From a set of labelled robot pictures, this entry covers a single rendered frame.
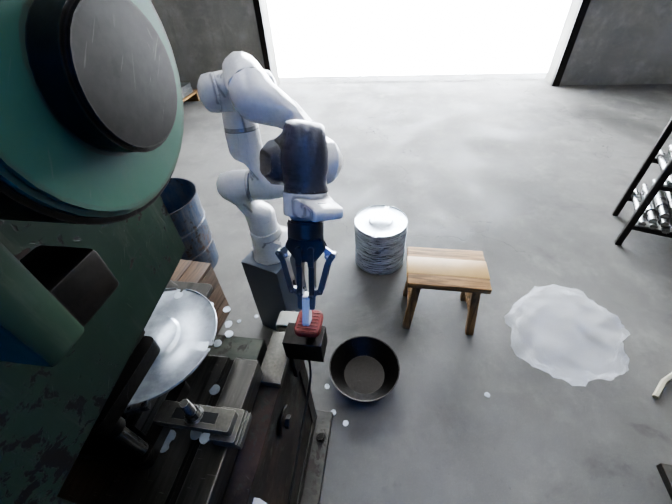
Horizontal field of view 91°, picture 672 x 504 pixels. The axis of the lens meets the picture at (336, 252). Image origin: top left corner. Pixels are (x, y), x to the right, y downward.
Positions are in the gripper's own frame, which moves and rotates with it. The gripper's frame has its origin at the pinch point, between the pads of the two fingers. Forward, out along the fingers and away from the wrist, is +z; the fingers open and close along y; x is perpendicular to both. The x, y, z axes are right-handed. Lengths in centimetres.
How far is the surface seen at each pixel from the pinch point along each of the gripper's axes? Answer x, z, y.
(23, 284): 50, -27, 4
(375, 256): -108, 23, -12
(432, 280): -70, 19, -37
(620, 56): -415, -138, -275
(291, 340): -2.0, 9.9, 4.4
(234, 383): 8.6, 14.8, 14.2
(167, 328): 6.1, 4.6, 30.1
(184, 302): -1.3, 1.8, 30.3
